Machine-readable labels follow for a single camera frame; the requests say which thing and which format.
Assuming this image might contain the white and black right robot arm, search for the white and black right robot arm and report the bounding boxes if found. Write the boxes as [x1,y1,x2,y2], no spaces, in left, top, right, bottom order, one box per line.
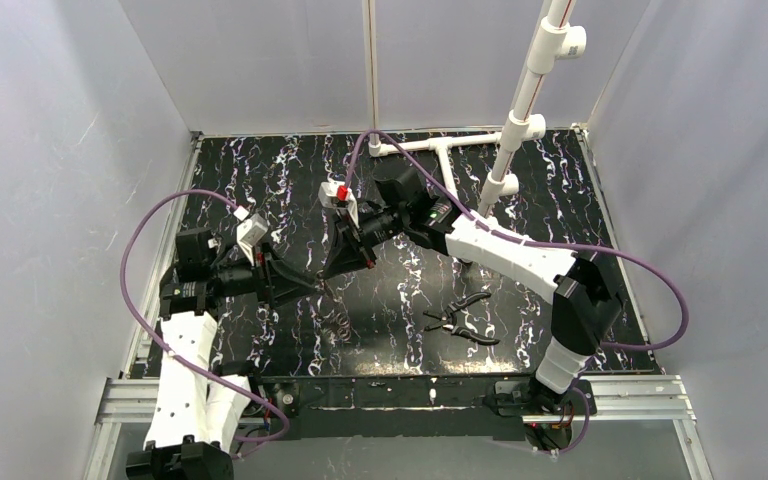
[318,164,623,396]

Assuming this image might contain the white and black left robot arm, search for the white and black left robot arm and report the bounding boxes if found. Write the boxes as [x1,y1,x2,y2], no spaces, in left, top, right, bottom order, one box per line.
[125,219,317,479]

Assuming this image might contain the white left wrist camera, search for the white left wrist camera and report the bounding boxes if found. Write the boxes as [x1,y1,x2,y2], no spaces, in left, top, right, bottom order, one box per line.
[233,206,268,265]

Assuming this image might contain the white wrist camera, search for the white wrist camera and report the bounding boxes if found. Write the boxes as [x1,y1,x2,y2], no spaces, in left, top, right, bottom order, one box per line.
[318,180,359,227]
[233,206,268,265]

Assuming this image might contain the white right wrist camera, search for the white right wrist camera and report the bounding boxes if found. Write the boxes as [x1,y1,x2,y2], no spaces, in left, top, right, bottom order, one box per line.
[318,180,359,227]

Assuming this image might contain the black handled pliers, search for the black handled pliers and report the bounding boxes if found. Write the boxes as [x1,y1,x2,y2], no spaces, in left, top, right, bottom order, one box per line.
[422,291,500,346]

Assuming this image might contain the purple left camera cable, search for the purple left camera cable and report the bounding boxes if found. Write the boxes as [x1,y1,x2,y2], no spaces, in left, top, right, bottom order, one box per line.
[119,189,291,458]

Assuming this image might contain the purple camera cable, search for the purple camera cable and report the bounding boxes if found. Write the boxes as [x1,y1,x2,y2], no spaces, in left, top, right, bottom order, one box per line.
[119,189,291,458]
[342,129,690,456]

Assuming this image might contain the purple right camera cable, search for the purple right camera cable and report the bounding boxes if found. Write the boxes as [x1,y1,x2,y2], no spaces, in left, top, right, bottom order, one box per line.
[342,129,690,456]

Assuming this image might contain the white PVC pipe frame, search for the white PVC pipe frame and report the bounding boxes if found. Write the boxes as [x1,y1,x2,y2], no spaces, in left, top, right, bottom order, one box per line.
[361,0,588,220]

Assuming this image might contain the aluminium rail frame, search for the aluminium rail frame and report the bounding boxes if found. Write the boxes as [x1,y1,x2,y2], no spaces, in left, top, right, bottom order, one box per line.
[101,129,701,479]

